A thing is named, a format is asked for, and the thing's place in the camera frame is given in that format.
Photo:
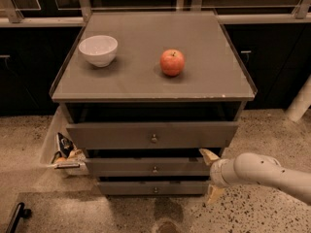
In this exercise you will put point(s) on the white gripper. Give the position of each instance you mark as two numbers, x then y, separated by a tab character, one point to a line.
216	175

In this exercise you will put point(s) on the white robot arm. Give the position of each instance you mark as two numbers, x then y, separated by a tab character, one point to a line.
252	168

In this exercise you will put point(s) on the grey top drawer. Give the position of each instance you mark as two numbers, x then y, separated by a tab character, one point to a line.
151	135

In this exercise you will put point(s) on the grey drawer cabinet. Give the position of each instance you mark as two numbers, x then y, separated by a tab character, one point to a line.
213	86

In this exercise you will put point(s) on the red apple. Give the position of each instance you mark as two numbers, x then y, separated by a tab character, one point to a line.
172	62

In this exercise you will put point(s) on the dark snack bag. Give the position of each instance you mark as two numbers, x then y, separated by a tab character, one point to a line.
64	145

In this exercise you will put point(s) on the clear plastic storage bin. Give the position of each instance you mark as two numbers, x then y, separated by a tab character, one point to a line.
74	164

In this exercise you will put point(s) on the white ceramic bowl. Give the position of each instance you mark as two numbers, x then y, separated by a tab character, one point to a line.
99	50

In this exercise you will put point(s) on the white cylindrical post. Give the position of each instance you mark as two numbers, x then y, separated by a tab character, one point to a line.
301	103

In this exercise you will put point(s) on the black handle bar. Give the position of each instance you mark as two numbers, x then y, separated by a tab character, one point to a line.
20	212

